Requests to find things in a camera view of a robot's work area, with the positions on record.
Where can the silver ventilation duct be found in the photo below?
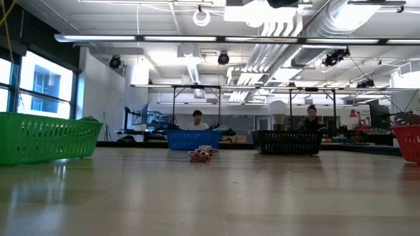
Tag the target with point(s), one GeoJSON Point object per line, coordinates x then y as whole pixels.
{"type": "Point", "coordinates": [328, 19]}

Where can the black plastic basket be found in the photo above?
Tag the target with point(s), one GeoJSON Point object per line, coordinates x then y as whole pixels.
{"type": "Point", "coordinates": [288, 142]}

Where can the black background rig frame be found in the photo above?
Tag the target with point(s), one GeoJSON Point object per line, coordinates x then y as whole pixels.
{"type": "Point", "coordinates": [197, 86]}
{"type": "Point", "coordinates": [311, 89]}

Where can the overhead LED light bar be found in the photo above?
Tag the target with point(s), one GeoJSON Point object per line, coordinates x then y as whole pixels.
{"type": "Point", "coordinates": [223, 39]}

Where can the large window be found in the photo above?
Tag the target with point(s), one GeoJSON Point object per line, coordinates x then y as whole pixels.
{"type": "Point", "coordinates": [46, 85]}

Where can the black ceiling camera cluster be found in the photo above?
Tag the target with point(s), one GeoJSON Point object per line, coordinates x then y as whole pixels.
{"type": "Point", "coordinates": [334, 56]}

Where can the black aluminium table frame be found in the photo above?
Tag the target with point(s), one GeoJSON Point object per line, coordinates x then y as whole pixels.
{"type": "Point", "coordinates": [236, 146]}

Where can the person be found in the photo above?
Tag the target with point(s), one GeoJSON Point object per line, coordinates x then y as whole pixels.
{"type": "Point", "coordinates": [197, 126]}
{"type": "Point", "coordinates": [311, 124]}

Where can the red desk lamp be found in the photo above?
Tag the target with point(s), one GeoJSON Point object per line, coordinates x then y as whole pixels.
{"type": "Point", "coordinates": [353, 113]}

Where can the blue plastic basket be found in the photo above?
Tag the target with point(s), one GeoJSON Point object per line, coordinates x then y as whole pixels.
{"type": "Point", "coordinates": [193, 140]}

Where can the black computer monitor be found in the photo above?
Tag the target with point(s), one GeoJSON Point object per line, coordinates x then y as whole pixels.
{"type": "Point", "coordinates": [377, 114]}

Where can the red plastic basket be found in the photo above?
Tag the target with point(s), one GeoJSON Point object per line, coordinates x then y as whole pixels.
{"type": "Point", "coordinates": [410, 144]}

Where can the green plastic basket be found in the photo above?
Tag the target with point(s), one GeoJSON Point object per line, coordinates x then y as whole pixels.
{"type": "Point", "coordinates": [49, 141]}

